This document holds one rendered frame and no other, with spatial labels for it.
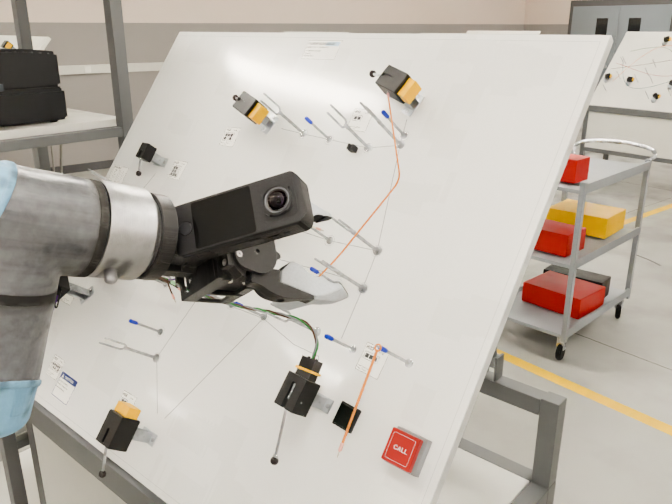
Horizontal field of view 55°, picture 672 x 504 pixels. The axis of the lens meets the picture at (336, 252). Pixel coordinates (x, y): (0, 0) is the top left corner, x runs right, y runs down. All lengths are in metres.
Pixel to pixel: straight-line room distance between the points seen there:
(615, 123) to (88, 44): 6.16
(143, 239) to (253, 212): 0.09
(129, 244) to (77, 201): 0.05
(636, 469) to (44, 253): 2.76
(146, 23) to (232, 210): 8.46
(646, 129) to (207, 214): 7.32
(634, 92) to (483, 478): 6.78
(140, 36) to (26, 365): 8.48
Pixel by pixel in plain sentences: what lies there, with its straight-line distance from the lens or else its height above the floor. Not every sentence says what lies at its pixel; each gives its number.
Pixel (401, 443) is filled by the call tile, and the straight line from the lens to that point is 1.00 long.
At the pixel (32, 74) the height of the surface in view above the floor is 1.59.
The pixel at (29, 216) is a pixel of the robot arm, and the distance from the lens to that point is 0.48.
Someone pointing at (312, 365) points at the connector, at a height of 1.19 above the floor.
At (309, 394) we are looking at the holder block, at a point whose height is 1.15.
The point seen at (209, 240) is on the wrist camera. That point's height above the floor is 1.54.
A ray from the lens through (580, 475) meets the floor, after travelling 2.93.
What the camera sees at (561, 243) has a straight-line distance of 3.56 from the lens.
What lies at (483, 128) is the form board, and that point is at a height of 1.53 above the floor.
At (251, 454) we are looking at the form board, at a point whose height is 0.99.
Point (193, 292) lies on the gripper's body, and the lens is 0.59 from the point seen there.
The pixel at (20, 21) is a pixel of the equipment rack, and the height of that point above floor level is 1.72.
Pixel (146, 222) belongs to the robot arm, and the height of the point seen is 1.56.
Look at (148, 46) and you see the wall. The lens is 8.97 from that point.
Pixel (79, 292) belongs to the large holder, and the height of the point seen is 1.10.
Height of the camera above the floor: 1.70
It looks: 19 degrees down
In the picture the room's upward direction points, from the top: straight up
